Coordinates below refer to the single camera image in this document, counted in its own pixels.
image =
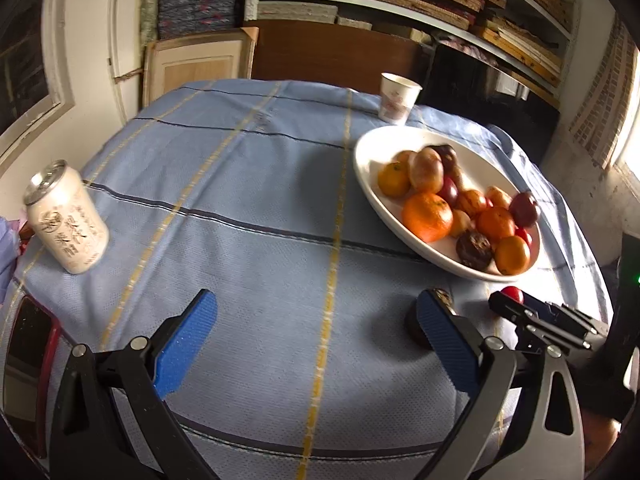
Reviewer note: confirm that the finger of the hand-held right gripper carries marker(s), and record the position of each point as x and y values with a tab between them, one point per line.
530	322
570	315

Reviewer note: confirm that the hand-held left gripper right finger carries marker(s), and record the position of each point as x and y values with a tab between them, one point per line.
447	345

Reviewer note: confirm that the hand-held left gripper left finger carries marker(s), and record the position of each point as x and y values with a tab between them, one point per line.
185	345

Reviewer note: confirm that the dark brown water chestnut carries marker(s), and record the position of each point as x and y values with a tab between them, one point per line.
414	327
474	250
447	155

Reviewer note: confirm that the small yellow orange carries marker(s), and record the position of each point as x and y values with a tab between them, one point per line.
393	179
512	255
404	156

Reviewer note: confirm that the orange mandarin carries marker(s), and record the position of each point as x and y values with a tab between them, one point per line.
495	222
427	216

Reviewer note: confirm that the dark purple plum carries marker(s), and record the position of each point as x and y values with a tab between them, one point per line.
525	208
448	191

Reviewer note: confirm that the tan longan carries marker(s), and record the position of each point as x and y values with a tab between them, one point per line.
460	222

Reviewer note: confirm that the white oval plate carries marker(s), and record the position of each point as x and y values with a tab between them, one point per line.
375	155

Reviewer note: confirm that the phone in red case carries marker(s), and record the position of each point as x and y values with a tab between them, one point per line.
30	350

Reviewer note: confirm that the bright window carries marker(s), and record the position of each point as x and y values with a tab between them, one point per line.
632	170

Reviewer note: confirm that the blue checked tablecloth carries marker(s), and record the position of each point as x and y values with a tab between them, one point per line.
225	185

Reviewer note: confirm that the white beverage can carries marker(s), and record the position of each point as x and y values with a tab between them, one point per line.
65	225

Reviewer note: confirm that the blue floral cloth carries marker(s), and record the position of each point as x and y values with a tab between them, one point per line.
6	260

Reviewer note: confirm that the patterned curtain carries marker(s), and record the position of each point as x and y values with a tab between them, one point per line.
605	95

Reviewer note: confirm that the white paper cup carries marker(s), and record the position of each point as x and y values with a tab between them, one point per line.
398	97

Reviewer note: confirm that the light wooden cabinet door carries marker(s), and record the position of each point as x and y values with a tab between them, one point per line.
200	65

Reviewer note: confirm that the white leaning strip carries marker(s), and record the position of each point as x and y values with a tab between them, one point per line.
120	60

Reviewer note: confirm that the brown wooden board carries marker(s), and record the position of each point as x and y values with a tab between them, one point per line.
330	55

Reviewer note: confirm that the green marbled board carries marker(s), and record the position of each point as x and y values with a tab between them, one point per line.
149	10

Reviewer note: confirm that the stack of blue patterned boxes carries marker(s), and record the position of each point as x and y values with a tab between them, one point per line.
195	7

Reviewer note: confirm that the white metal shelf unit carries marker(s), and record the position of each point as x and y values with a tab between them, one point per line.
320	0

